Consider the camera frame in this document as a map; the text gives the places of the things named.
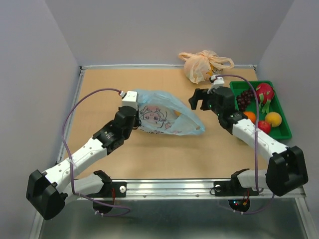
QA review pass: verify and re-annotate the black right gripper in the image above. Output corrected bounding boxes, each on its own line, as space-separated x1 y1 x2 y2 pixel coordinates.
189 88 223 116

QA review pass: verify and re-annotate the blue printed plastic bag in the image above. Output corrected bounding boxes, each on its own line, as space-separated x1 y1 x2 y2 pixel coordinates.
135 89 205 136

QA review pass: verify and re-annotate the dark red grape bunch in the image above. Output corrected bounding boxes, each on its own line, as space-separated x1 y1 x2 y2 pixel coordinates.
236 89 254 112

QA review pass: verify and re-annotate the orange round fruit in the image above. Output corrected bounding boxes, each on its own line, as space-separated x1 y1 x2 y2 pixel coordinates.
243 111 257 124

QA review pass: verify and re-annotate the red green dragon fruit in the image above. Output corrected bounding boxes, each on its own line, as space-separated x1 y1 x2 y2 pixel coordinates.
256 83 275 114

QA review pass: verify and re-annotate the red round fruit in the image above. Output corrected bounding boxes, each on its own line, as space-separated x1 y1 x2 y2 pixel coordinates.
258 120 272 134

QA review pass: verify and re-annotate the yellow round fruit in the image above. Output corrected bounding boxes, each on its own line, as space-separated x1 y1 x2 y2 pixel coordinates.
265 112 282 127

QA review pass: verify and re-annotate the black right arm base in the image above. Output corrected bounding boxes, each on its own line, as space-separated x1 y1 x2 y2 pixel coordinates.
209 180 259 214

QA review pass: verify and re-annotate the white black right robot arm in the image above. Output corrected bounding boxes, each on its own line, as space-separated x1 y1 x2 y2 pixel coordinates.
189 87 309 196

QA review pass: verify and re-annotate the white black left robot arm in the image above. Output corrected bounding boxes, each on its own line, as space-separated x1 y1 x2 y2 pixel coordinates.
26 106 140 220

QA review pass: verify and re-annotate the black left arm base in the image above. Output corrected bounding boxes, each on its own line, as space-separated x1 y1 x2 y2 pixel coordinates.
90 181 127 214

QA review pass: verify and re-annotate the orange knotted plastic bag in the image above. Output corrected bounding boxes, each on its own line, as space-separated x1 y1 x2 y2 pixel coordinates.
178 50 235 84

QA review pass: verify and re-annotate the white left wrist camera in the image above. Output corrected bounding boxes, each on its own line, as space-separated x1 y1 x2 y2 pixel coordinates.
120 91 138 110

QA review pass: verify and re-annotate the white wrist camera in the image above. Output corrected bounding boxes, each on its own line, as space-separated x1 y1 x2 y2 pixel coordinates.
207 75 225 94
120 91 138 110

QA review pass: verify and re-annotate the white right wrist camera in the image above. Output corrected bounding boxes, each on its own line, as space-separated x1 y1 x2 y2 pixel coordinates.
207 75 225 94

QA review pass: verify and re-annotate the aluminium frame rail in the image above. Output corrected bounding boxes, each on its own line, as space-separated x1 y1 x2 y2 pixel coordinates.
39 68 306 239

